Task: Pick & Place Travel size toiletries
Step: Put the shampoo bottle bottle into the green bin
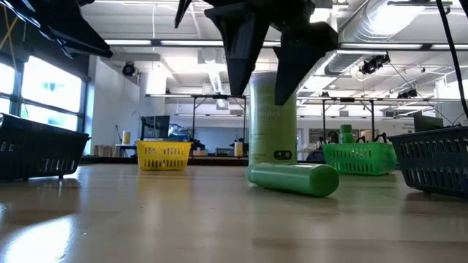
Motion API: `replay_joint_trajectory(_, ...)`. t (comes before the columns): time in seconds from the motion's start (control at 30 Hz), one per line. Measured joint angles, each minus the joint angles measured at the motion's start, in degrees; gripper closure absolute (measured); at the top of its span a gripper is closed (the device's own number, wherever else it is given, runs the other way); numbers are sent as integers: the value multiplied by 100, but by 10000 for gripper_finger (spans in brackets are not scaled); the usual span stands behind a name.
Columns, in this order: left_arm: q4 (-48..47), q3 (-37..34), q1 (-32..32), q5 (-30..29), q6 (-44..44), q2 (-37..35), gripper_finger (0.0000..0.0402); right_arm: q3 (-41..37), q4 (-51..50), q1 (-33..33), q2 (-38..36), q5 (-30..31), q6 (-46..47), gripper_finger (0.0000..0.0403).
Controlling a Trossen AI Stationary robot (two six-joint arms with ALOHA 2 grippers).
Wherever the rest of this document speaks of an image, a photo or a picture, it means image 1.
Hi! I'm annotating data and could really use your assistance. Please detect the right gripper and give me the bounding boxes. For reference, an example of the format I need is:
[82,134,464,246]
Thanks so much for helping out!
[174,0,340,107]

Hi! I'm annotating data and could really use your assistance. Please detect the green travel bottle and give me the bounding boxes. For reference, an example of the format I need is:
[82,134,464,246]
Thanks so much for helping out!
[339,123,355,145]
[246,161,341,199]

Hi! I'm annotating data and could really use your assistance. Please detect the black plastic basket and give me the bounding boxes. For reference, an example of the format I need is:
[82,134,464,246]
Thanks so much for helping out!
[0,112,91,180]
[386,126,468,200]

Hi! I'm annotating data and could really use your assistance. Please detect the green plastic basket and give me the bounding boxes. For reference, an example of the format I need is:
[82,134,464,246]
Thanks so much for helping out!
[321,141,398,177]

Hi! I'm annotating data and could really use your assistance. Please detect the large window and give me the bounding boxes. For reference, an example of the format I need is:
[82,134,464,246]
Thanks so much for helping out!
[0,54,91,132]

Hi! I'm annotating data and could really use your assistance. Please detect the green disinfecting wipes canister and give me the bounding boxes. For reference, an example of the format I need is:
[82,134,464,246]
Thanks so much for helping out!
[248,71,298,167]

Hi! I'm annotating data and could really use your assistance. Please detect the overhead light bar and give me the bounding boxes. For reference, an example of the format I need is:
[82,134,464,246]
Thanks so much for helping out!
[104,37,468,52]

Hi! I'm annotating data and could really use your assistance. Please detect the black computer monitor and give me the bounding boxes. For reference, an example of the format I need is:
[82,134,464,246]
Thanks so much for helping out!
[140,115,171,140]

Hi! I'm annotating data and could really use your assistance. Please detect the yellow plastic basket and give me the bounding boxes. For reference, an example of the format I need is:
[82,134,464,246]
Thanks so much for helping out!
[136,140,193,172]

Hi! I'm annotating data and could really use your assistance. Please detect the yellow hanging cord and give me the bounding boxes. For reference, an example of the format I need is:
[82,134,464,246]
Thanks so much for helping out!
[0,5,23,70]

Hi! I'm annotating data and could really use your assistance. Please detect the black metal workstation frame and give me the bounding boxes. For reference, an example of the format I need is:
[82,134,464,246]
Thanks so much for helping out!
[320,96,376,143]
[190,93,248,144]

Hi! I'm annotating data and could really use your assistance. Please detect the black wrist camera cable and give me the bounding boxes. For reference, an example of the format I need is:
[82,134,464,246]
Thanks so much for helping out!
[434,0,468,113]

